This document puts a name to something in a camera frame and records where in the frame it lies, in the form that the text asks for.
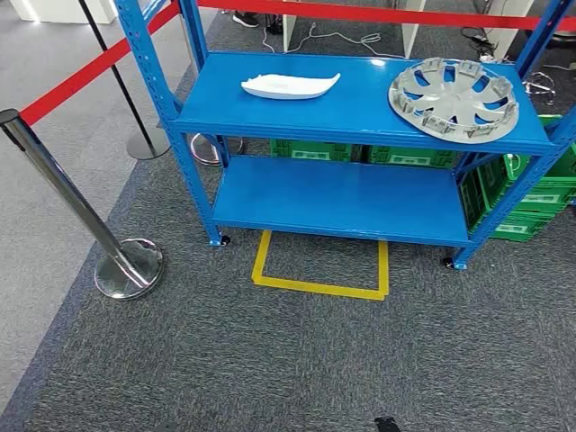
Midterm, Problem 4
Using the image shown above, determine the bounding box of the white desk panel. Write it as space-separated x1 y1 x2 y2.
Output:
402 0 427 59
485 0 534 61
282 0 298 53

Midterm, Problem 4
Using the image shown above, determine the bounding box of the black shoe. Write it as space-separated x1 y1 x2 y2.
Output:
232 10 261 29

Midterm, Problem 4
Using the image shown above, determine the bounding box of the white floor cable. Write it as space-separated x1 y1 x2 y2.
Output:
262 21 406 59

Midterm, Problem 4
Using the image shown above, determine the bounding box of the black stanchion post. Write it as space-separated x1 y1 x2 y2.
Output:
78 0 171 161

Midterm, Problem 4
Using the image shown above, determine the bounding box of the white display platform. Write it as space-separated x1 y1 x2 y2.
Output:
9 0 119 25

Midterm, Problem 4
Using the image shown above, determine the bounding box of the green plastic crate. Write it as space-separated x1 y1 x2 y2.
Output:
503 114 576 187
457 159 576 243
270 139 353 163
366 145 455 169

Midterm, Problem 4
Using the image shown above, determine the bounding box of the chrome stanchion post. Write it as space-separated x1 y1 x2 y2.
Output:
0 108 165 302
189 133 244 167

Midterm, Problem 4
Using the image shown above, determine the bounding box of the white plastic car part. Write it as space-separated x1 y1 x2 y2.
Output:
241 72 342 101

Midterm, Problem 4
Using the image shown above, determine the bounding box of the red barrier belt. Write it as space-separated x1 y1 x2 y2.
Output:
198 0 576 32
18 0 180 128

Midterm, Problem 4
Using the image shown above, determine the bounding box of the blue metal shelf rack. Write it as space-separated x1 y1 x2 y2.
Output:
114 0 576 271

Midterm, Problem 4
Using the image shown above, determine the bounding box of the tangled wire bundle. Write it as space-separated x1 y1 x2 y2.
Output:
524 70 556 107

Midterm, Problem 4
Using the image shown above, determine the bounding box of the silver wheel hubcap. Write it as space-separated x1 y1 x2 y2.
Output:
387 57 519 145

